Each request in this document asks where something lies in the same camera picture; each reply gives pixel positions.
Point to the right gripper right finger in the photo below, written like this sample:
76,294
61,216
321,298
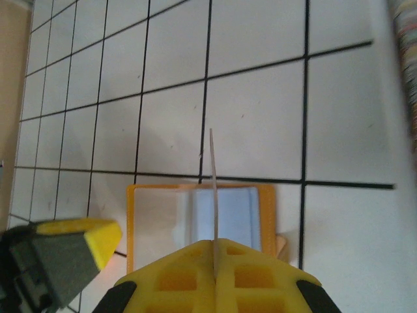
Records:
254,287

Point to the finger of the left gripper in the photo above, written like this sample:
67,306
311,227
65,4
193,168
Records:
65,254

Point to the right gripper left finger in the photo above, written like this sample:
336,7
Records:
176,287

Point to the orange leather card holder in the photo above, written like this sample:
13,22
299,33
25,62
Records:
156,221

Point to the thin pale credit card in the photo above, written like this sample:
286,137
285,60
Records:
214,182

